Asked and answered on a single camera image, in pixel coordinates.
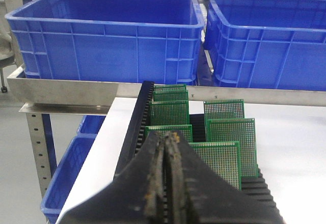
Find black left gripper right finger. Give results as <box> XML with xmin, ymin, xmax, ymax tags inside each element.
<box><xmin>165</xmin><ymin>131</ymin><xmax>283</xmax><ymax>223</ymax></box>

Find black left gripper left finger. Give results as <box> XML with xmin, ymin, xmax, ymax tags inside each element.
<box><xmin>59</xmin><ymin>132</ymin><xmax>164</xmax><ymax>223</ymax></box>

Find green perforated circuit board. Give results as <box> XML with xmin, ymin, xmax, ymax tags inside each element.
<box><xmin>149</xmin><ymin>100</ymin><xmax>190</xmax><ymax>126</ymax></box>
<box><xmin>153</xmin><ymin>90</ymin><xmax>188</xmax><ymax>101</ymax></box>
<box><xmin>204</xmin><ymin>99</ymin><xmax>245</xmax><ymax>120</ymax></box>
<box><xmin>190</xmin><ymin>141</ymin><xmax>242</xmax><ymax>190</ymax></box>
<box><xmin>144</xmin><ymin>124</ymin><xmax>193</xmax><ymax>145</ymax></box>
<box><xmin>205</xmin><ymin>118</ymin><xmax>258</xmax><ymax>178</ymax></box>
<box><xmin>154</xmin><ymin>84</ymin><xmax>186</xmax><ymax>92</ymax></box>

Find black slotted board rack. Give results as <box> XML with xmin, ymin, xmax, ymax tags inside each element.
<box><xmin>114</xmin><ymin>80</ymin><xmax>281</xmax><ymax>224</ymax></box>

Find blue crate on lower shelf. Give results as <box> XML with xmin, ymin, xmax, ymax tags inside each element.
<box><xmin>40</xmin><ymin>115</ymin><xmax>105</xmax><ymax>223</ymax></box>

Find blue plastic crate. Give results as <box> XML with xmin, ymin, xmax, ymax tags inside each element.
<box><xmin>204</xmin><ymin>0</ymin><xmax>325</xmax><ymax>91</ymax></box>
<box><xmin>6</xmin><ymin>0</ymin><xmax>204</xmax><ymax>84</ymax></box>

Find perforated steel shelf post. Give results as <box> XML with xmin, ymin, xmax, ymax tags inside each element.
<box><xmin>26</xmin><ymin>113</ymin><xmax>57</xmax><ymax>196</ymax></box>

